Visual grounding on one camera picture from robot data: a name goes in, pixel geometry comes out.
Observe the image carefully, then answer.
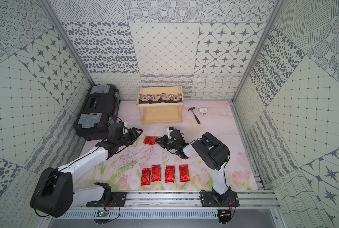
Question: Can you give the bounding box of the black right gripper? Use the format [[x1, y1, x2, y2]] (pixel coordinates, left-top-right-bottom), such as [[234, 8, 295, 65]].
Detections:
[[155, 134, 179, 151]]

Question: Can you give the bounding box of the red tea bag one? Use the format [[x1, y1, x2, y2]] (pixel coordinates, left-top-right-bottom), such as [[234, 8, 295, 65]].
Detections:
[[143, 136, 157, 145]]

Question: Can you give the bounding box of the red tea bag three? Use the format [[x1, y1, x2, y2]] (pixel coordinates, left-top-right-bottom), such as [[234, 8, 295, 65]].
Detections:
[[151, 165, 161, 182]]

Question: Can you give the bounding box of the red tea bag two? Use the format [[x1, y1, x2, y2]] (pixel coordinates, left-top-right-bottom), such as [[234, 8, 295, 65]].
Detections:
[[141, 168, 152, 186]]

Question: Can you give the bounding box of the red tea bag four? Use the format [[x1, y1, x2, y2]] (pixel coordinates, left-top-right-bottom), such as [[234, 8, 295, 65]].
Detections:
[[165, 165, 175, 183]]

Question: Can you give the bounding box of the floral tea bag one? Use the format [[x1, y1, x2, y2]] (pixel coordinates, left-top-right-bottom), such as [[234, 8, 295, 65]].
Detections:
[[139, 94, 149, 104]]

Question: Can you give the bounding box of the floral tea bag two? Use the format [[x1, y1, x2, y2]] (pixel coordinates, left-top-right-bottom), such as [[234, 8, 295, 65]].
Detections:
[[148, 94, 161, 104]]

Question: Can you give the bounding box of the floral tea bag three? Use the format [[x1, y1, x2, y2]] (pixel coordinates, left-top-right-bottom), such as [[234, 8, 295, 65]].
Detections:
[[159, 93, 173, 103]]

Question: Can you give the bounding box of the floral tea bag four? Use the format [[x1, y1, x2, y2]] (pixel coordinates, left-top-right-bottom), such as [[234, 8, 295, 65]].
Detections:
[[169, 94, 183, 103]]

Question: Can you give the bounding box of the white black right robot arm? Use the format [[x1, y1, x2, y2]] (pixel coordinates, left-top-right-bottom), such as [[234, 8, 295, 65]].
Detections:
[[155, 130, 231, 204]]

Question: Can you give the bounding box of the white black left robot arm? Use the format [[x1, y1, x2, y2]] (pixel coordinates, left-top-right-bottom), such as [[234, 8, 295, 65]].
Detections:
[[30, 121, 143, 218]]

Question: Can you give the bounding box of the red tea bag five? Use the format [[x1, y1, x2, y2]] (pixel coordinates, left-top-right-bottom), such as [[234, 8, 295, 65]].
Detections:
[[179, 164, 190, 182]]

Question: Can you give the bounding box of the light wooden shelf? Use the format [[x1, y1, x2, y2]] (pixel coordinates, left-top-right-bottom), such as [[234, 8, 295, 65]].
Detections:
[[136, 86, 184, 124]]

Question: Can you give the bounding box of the black plastic toolbox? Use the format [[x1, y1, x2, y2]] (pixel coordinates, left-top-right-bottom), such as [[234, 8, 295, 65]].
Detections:
[[73, 84, 121, 141]]

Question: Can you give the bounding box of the white pipe fitting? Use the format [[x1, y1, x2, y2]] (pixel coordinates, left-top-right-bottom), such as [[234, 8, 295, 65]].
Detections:
[[198, 107, 207, 116]]

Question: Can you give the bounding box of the green circuit board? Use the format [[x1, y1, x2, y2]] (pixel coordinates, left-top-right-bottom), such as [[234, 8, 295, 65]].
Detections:
[[97, 211, 108, 218]]

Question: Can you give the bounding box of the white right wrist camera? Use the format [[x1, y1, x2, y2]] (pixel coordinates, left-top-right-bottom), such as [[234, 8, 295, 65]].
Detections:
[[167, 127, 176, 139]]

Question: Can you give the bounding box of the black handled hammer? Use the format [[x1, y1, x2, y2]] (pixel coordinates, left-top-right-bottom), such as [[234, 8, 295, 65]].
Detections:
[[188, 107, 201, 124]]

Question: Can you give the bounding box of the aluminium mounting rail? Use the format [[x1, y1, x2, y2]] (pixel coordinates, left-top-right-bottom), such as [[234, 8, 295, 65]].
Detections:
[[45, 173, 281, 210]]

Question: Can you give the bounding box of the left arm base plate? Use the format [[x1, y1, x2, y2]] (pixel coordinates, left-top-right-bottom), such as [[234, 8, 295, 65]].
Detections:
[[86, 192, 128, 208]]

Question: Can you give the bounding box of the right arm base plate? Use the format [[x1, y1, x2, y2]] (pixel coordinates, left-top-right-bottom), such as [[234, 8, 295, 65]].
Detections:
[[199, 190, 240, 207]]

